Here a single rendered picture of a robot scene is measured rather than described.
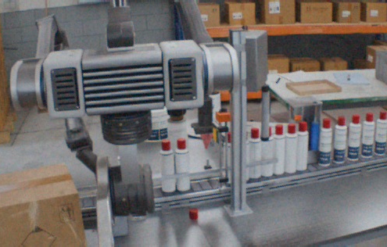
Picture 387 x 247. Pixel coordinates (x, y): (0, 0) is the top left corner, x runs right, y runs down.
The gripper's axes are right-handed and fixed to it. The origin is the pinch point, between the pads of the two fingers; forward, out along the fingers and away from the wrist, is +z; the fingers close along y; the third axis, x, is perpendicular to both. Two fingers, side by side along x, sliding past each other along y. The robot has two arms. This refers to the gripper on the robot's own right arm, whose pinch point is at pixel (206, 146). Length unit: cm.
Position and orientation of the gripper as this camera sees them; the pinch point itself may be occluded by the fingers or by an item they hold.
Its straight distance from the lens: 200.5
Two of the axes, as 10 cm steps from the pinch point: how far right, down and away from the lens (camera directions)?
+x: 2.5, 3.2, -9.1
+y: -9.7, 1.1, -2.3
